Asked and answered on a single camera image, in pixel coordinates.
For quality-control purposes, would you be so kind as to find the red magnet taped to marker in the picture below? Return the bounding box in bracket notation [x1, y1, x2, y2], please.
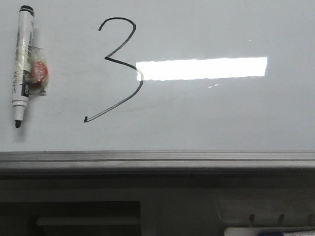
[27, 47, 49, 96]

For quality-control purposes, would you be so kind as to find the white black whiteboard marker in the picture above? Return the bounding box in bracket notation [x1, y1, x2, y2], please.
[12, 5, 34, 128]

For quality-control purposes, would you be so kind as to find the white whiteboard surface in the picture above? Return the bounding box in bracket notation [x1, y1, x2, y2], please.
[0, 0, 315, 151]

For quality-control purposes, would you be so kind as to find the grey marker tray with hooks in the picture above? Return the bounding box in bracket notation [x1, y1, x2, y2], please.
[217, 199, 315, 236]

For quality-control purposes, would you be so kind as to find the grey aluminium whiteboard frame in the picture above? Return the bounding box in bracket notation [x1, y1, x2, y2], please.
[0, 150, 315, 178]

